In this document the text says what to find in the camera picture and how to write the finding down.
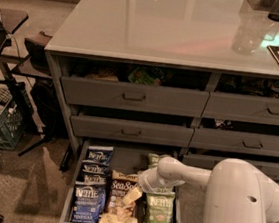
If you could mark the open bottom left drawer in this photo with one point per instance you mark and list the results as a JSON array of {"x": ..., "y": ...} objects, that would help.
[{"x": 126, "y": 158}]

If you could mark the top left drawer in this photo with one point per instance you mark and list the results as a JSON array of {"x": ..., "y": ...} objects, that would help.
[{"x": 134, "y": 97}]

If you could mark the middle right drawer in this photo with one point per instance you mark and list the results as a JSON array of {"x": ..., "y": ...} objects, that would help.
[{"x": 232, "y": 141}]

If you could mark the rear blue Kettle chip bag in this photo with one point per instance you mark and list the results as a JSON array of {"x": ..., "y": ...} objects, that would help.
[{"x": 99, "y": 154}]

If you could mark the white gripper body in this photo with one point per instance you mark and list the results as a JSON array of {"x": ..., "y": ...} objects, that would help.
[{"x": 147, "y": 182}]

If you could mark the blue kettle chip bag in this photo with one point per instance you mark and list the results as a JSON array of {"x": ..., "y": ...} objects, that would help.
[
  {"x": 99, "y": 154},
  {"x": 95, "y": 168},
  {"x": 89, "y": 201},
  {"x": 95, "y": 178}
]

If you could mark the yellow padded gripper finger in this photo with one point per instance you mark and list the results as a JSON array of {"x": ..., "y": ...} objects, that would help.
[{"x": 132, "y": 195}]

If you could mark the front green Kettle chip bag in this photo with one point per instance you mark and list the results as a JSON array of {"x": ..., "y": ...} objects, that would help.
[{"x": 159, "y": 207}]

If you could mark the rear green Kettle chip bag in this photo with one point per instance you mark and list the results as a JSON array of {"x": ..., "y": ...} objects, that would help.
[{"x": 154, "y": 159}]

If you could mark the middle left drawer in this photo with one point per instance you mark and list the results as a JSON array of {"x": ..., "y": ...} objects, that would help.
[{"x": 132, "y": 131}]

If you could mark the bottom right drawer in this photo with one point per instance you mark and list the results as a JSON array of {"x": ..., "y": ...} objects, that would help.
[{"x": 208, "y": 162}]

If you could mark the green plastic crate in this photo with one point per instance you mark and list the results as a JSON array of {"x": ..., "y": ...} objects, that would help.
[{"x": 2, "y": 124}]

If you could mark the brown sea salt chip bag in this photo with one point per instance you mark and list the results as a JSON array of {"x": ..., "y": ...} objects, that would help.
[{"x": 116, "y": 211}]

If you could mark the front blue Kettle chip bag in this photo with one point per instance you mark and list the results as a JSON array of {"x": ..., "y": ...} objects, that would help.
[{"x": 89, "y": 201}]

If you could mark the green kettle chip bag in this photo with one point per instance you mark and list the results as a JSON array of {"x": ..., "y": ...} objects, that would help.
[
  {"x": 162, "y": 190},
  {"x": 159, "y": 207},
  {"x": 154, "y": 159}
]

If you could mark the green snack bag in drawer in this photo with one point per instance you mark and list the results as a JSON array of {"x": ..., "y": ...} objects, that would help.
[{"x": 146, "y": 75}]

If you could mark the middle blue Kettle chip bag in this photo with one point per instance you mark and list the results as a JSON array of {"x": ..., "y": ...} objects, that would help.
[{"x": 95, "y": 178}]

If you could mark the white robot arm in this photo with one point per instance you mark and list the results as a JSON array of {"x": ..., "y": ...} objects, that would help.
[{"x": 236, "y": 191}]

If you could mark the grey drawer cabinet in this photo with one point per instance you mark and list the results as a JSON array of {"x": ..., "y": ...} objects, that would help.
[{"x": 205, "y": 45}]

